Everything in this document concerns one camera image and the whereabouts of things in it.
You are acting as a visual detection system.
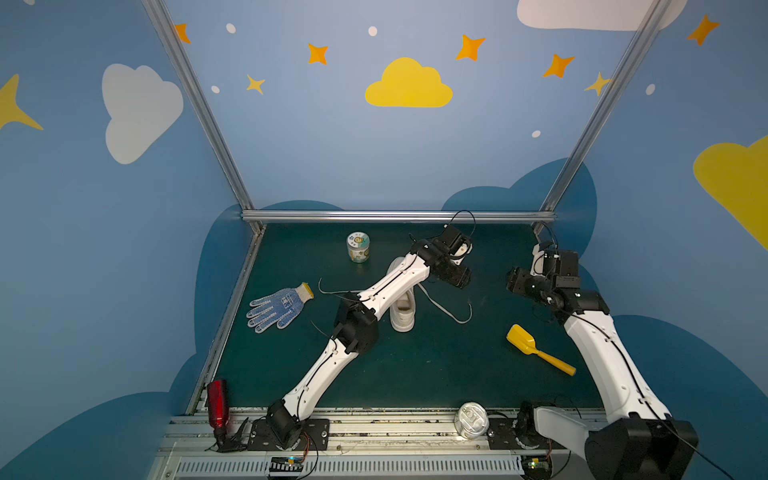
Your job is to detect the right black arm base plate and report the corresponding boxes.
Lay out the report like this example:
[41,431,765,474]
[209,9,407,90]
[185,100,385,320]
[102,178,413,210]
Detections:
[486,411,565,450]

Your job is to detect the small circuit board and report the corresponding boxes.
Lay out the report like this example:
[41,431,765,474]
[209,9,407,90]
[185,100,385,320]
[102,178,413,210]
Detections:
[266,457,305,479]
[521,456,553,480]

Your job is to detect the aluminium frame right post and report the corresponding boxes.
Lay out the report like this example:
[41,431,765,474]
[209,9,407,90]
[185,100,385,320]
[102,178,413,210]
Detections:
[531,0,672,236]

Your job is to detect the aluminium frame left post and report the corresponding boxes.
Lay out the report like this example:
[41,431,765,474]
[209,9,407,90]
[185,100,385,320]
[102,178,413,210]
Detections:
[140,0,265,234]

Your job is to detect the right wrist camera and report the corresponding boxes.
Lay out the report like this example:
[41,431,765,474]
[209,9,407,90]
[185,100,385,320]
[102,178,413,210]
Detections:
[531,242,550,276]

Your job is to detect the left small circuit board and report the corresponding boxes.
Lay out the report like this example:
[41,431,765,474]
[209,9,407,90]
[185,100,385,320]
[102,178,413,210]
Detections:
[266,457,305,479]

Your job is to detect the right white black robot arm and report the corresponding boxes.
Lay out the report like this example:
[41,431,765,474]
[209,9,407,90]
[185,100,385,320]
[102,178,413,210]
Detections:
[506,242,699,479]

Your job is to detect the white shoelace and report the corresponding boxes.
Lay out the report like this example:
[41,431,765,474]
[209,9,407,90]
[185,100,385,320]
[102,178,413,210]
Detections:
[317,277,474,325]

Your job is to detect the white sneaker shoe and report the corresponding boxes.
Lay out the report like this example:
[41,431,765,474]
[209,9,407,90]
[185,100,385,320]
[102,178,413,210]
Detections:
[389,286,416,333]

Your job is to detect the red bottle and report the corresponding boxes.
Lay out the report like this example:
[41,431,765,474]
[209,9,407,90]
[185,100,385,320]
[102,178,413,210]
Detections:
[206,379,229,431]

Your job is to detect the aluminium frame post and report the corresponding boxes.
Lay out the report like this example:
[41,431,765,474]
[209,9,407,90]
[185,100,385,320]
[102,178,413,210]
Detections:
[140,0,265,234]
[531,0,672,236]

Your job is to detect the aluminium front rail base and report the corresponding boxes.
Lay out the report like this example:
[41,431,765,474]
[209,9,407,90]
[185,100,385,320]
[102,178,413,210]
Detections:
[148,408,592,479]

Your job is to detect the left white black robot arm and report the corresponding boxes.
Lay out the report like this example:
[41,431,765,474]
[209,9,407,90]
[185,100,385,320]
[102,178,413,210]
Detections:
[265,226,472,449]

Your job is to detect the yellow plastic scoop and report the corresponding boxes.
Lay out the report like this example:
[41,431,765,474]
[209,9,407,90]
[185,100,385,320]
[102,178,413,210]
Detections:
[506,324,576,376]

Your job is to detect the round sunflower label canister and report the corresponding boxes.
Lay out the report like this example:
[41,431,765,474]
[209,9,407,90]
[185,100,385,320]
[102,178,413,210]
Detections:
[346,231,370,263]

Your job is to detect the right small circuit board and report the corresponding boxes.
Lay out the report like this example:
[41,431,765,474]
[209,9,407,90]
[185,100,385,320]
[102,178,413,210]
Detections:
[521,456,553,480]

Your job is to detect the blue dotted work glove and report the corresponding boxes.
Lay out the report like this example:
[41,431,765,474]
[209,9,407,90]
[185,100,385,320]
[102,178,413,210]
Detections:
[246,282,314,334]

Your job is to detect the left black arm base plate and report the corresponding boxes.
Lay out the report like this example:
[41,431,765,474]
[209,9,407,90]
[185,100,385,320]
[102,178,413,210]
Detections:
[246,418,330,451]

